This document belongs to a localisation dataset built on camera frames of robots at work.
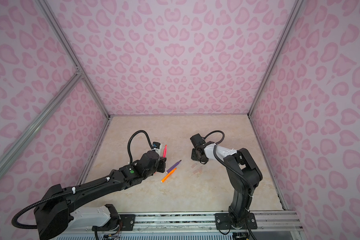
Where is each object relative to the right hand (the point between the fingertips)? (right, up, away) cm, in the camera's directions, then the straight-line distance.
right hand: (196, 156), depth 95 cm
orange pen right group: (-16, -9, -7) cm, 20 cm away
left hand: (-17, +2, -14) cm, 22 cm away
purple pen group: (-15, -6, -3) cm, 16 cm away
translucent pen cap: (-1, -5, -2) cm, 6 cm away
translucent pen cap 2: (+2, -7, -2) cm, 7 cm away
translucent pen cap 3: (+2, -8, -5) cm, 10 cm away
